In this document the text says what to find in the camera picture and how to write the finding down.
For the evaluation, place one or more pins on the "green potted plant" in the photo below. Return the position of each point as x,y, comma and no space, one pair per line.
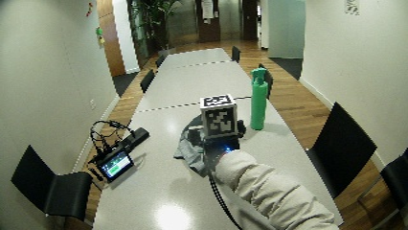
155,19

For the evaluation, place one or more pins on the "white paper notice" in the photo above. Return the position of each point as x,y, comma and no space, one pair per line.
208,9

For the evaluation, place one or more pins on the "white wall socket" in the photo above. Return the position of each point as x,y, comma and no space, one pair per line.
92,104

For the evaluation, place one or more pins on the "small black stick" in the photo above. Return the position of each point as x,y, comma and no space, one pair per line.
96,174

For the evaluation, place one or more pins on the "green yellow wall sticker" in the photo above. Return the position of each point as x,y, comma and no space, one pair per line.
100,35

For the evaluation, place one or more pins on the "grey cloth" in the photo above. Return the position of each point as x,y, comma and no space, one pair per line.
191,153

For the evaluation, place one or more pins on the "black device with screen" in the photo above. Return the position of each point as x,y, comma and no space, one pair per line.
121,158

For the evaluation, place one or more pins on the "green spray bottle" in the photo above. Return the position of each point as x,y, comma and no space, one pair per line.
258,102

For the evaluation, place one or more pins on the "patterned wall poster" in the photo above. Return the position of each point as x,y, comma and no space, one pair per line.
353,7

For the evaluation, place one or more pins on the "red wall sticker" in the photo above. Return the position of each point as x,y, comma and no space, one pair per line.
90,9

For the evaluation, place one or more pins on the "brown wooden door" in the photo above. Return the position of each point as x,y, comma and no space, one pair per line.
111,38

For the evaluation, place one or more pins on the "white marker cube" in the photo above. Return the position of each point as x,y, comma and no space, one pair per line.
218,119

